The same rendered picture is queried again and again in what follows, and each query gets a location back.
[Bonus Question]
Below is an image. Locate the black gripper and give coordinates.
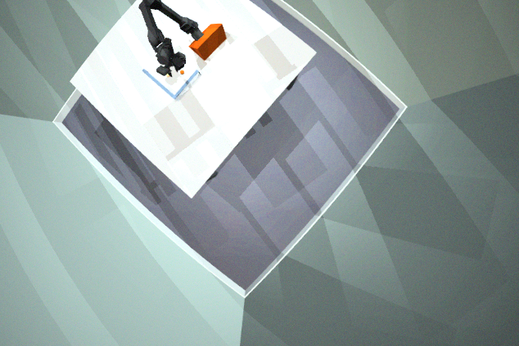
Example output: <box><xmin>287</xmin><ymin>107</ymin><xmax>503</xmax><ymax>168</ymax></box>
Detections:
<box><xmin>156</xmin><ymin>52</ymin><xmax>186</xmax><ymax>77</ymax></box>

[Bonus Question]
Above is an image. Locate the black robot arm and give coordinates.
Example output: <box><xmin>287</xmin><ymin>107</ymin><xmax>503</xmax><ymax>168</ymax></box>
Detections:
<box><xmin>138</xmin><ymin>0</ymin><xmax>204</xmax><ymax>70</ymax></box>

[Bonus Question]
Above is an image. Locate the light blue l-shaped wall top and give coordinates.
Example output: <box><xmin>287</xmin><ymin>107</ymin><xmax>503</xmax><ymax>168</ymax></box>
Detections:
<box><xmin>142</xmin><ymin>69</ymin><xmax>200</xmax><ymax>100</ymax></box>

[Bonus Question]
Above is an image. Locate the low clear glass wall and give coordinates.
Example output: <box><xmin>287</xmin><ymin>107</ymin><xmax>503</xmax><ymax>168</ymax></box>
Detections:
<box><xmin>175</xmin><ymin>72</ymin><xmax>201</xmax><ymax>101</ymax></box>

